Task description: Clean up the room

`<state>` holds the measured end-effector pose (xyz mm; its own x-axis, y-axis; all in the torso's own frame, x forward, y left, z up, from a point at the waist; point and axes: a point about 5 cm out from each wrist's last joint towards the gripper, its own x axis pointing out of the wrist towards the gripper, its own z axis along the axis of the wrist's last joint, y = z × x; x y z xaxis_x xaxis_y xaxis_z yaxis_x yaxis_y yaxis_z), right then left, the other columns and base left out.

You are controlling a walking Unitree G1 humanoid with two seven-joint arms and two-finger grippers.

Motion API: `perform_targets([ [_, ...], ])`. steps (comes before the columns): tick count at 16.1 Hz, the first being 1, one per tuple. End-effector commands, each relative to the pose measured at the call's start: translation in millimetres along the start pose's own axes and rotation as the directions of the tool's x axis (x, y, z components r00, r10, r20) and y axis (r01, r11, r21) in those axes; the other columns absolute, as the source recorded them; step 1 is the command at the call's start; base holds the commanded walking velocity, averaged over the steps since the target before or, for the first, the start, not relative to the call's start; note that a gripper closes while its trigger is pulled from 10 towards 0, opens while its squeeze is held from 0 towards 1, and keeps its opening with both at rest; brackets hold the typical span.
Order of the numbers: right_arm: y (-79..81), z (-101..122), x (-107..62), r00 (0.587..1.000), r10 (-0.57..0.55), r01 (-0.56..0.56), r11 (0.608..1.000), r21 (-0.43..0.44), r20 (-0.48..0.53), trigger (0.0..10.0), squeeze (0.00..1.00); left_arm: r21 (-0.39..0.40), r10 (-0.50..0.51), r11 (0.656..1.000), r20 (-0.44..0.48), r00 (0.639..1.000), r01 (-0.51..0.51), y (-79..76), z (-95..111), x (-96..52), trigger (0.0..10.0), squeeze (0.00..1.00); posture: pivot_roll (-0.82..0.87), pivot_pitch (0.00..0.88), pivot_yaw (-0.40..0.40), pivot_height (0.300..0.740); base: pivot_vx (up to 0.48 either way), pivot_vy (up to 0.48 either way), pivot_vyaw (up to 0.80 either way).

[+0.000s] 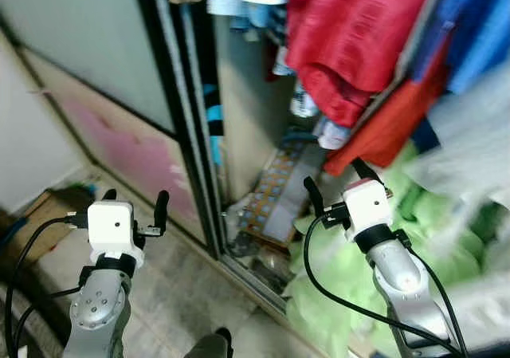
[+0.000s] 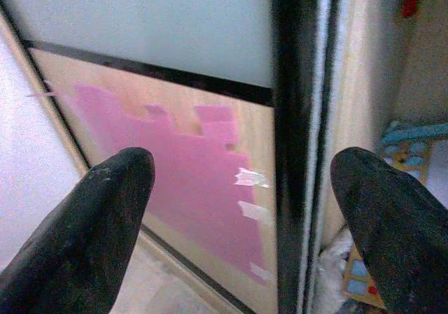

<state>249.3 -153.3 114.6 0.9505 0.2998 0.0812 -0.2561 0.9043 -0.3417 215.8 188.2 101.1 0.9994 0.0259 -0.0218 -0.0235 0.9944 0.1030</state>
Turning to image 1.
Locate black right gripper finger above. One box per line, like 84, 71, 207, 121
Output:
303, 175, 326, 218
351, 156, 385, 187

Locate orange blue patterned box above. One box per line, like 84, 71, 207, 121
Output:
226, 137, 329, 255

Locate orange hanging garment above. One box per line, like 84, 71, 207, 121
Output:
322, 47, 452, 177

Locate light green cloth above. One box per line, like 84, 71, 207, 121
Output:
281, 144, 493, 358

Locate pale white sheer cloth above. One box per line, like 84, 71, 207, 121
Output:
401, 59, 510, 227

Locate black garment blue stripes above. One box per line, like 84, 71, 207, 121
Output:
194, 3, 227, 166

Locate grey robot left leg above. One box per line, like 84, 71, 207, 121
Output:
185, 327, 234, 358

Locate red hanging garment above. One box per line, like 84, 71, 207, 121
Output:
284, 0, 439, 129

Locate frosted wardrobe sliding door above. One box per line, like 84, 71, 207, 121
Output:
0, 0, 224, 259

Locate white folded cloth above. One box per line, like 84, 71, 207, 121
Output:
430, 272, 510, 358

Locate blue hanging garment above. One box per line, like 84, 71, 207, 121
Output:
429, 0, 510, 96

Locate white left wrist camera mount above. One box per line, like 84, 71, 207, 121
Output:
86, 200, 147, 268

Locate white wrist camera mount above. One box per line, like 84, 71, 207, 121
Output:
342, 178, 394, 242
86, 200, 147, 268

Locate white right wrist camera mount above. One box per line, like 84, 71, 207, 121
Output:
342, 178, 394, 242

